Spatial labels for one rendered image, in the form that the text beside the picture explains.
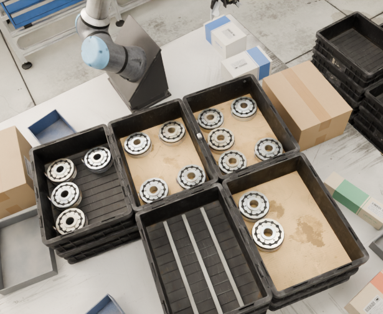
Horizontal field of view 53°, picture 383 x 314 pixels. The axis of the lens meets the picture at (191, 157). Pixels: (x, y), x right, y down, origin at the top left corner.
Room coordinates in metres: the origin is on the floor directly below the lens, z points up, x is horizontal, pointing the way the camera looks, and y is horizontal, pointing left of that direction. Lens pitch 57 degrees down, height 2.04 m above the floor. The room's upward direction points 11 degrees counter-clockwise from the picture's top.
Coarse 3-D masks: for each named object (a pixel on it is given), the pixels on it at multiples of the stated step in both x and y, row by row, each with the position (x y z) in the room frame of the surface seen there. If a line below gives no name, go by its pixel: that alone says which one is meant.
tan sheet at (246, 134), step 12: (216, 108) 0.99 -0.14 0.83; (228, 108) 0.98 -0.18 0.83; (228, 120) 0.92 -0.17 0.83; (252, 120) 0.90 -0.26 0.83; (264, 120) 0.89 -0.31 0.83; (204, 132) 0.88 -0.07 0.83; (240, 132) 0.85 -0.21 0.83; (252, 132) 0.84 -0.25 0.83; (264, 132) 0.83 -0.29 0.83; (240, 144) 0.80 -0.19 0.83; (252, 144) 0.79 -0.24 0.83; (216, 156) 0.76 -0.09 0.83; (252, 156) 0.73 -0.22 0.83
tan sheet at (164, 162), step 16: (160, 144) 0.87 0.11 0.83; (192, 144) 0.84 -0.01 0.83; (128, 160) 0.82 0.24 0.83; (144, 160) 0.80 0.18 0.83; (160, 160) 0.79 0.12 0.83; (176, 160) 0.78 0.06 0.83; (192, 160) 0.77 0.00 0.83; (144, 176) 0.73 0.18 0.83; (160, 176) 0.72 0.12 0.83; (176, 176) 0.71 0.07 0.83; (176, 192) 0.65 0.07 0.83
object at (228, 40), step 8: (224, 16) 1.59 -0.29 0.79; (208, 24) 1.56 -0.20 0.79; (216, 24) 1.54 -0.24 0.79; (224, 24) 1.53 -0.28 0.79; (232, 24) 1.52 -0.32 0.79; (208, 32) 1.53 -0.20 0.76; (216, 32) 1.49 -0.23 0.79; (224, 32) 1.48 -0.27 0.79; (232, 32) 1.46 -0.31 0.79; (240, 32) 1.45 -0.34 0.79; (208, 40) 1.53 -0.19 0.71; (216, 40) 1.46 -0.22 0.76; (224, 40) 1.42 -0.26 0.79; (232, 40) 1.41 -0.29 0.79; (240, 40) 1.41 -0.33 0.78; (216, 48) 1.46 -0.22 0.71; (224, 48) 1.39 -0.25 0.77; (232, 48) 1.40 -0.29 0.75; (240, 48) 1.41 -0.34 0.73; (224, 56) 1.39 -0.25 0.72
